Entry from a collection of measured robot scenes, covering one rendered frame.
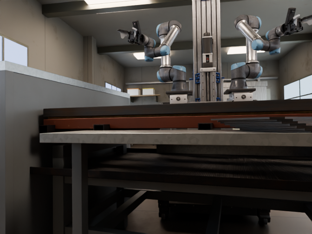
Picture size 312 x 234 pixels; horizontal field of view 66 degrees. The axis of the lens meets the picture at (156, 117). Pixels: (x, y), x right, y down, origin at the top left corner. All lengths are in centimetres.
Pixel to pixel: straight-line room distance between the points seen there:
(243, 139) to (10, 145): 95
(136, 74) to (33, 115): 948
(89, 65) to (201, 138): 648
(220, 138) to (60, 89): 103
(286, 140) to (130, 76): 1018
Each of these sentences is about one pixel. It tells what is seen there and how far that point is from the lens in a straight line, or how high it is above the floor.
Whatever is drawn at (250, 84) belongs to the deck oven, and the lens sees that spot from 889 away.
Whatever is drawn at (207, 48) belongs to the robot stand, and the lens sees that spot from 223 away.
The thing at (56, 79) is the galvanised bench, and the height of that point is 102.
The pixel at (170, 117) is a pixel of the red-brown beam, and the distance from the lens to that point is 98.
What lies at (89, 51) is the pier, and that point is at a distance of 711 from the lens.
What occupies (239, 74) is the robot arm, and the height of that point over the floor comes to 117.
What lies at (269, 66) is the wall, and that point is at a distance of 1081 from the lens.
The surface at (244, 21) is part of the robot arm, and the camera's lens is 221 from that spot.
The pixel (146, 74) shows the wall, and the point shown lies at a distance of 1054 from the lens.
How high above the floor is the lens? 78
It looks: 1 degrees up
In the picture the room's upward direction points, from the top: 1 degrees counter-clockwise
